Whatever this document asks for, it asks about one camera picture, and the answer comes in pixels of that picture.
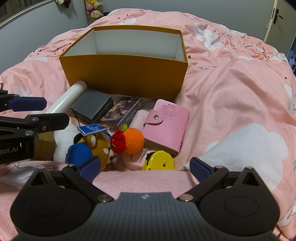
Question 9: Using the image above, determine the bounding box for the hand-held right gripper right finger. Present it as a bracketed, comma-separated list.
[178, 157, 277, 202]

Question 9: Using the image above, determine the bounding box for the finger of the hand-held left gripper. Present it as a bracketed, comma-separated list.
[0, 89, 48, 112]
[0, 113, 70, 139]

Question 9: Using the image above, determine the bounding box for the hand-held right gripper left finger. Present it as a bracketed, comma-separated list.
[22, 156, 115, 203]

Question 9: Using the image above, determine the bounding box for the brown plush dog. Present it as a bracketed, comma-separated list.
[66, 130, 116, 171]

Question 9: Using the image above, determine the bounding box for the white box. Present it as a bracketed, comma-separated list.
[45, 80, 88, 114]

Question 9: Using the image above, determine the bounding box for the blue hang tag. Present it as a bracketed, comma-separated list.
[77, 124, 110, 136]

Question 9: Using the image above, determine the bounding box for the dark grey box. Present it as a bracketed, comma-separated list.
[70, 89, 114, 124]

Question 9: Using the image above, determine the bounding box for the yellow cardboard box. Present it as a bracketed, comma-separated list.
[59, 26, 189, 102]

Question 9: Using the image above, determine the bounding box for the small gold box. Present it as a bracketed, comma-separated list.
[34, 133, 56, 161]

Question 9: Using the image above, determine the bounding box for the yellow tape measure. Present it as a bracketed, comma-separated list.
[142, 150, 175, 171]

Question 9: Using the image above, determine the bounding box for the pink snap card holder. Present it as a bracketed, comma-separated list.
[142, 99, 190, 156]

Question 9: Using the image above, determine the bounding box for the orange crochet ball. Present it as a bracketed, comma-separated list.
[110, 124, 145, 155]

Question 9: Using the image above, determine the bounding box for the purple printed card box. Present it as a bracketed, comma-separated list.
[100, 97, 142, 130]

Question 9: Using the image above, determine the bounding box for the pink printed blanket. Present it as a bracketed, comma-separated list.
[0, 8, 296, 241]

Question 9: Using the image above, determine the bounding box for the dark window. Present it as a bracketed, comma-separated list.
[0, 0, 55, 27]

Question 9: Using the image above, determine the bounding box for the column of plush toys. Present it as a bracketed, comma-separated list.
[85, 0, 104, 24]

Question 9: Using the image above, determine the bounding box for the white door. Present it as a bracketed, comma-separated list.
[264, 0, 287, 43]

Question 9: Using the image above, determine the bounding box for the black door handle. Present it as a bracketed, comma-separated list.
[272, 8, 284, 25]

